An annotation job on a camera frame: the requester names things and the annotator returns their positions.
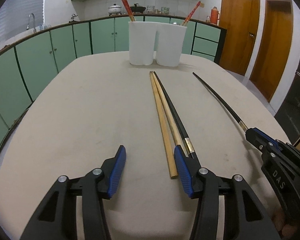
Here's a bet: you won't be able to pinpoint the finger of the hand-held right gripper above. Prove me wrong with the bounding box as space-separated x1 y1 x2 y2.
245 128 274 154
254 127 282 147

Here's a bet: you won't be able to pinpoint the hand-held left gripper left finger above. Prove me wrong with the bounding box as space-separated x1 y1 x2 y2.
20 145 127 240

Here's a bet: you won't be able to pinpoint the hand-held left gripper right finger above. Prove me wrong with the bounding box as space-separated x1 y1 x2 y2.
174 146 282 240

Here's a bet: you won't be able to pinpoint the black chopstick with silver band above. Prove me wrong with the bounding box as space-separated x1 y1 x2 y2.
153 71 200 161
192 72 248 132

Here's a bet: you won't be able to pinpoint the white two-compartment utensil holder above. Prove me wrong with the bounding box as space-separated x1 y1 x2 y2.
128 21 187 67

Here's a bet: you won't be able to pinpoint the wooden chopstick with red end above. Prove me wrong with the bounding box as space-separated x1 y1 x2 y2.
116 0 134 22
119 0 136 22

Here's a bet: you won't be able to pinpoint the person's right hand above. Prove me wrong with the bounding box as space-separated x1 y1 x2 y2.
272 206 300 240

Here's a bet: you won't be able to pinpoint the black glass cabinet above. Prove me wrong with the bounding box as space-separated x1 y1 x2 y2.
273 32 300 146

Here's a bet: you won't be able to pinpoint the plain wooden door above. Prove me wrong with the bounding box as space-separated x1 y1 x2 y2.
249 0 294 103

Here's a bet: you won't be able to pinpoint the orange thermos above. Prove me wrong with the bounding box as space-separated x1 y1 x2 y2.
210 6 221 25

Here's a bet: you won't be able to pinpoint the green base cabinets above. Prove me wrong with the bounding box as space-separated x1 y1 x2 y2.
0 14 227 167

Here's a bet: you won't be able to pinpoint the white cooking pot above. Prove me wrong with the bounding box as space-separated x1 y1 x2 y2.
108 3 123 16

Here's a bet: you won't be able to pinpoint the black wok with lid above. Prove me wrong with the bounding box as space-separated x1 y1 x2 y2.
129 3 147 14

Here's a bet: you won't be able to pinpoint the metal faucet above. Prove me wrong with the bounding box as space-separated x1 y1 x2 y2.
26 13 37 34

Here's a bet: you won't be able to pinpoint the window blind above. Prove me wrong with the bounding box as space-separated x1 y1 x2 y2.
0 0 47 44

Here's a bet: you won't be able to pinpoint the wooden door with handle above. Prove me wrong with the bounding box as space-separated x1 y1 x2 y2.
218 0 261 77

